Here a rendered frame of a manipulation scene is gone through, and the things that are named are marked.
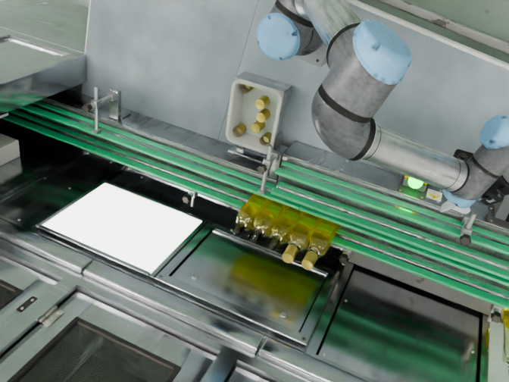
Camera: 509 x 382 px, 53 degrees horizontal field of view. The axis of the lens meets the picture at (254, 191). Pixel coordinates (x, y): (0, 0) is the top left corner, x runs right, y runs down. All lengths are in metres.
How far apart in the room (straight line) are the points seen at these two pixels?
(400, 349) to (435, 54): 0.83
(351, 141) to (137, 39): 1.11
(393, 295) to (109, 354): 0.87
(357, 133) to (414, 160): 0.16
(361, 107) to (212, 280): 0.77
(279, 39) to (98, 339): 0.89
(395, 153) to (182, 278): 0.74
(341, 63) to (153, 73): 1.08
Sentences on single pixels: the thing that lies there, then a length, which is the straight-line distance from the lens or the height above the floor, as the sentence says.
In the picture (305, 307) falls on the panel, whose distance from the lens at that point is 1.49.
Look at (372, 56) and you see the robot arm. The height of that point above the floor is 1.39.
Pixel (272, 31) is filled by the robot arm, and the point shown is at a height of 1.07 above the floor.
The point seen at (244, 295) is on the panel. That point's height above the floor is 1.24.
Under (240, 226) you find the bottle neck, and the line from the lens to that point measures 1.49.
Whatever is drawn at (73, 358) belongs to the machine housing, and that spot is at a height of 1.62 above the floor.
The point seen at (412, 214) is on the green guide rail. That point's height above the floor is 0.94.
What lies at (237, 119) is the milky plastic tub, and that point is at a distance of 1.74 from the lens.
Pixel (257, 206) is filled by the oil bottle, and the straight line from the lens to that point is 1.57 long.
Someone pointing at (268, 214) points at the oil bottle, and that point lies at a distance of 1.54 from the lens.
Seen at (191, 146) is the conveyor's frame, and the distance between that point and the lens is 1.78.
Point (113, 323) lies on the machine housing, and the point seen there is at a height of 1.48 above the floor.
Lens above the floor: 2.26
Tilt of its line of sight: 54 degrees down
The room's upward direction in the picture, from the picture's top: 138 degrees counter-clockwise
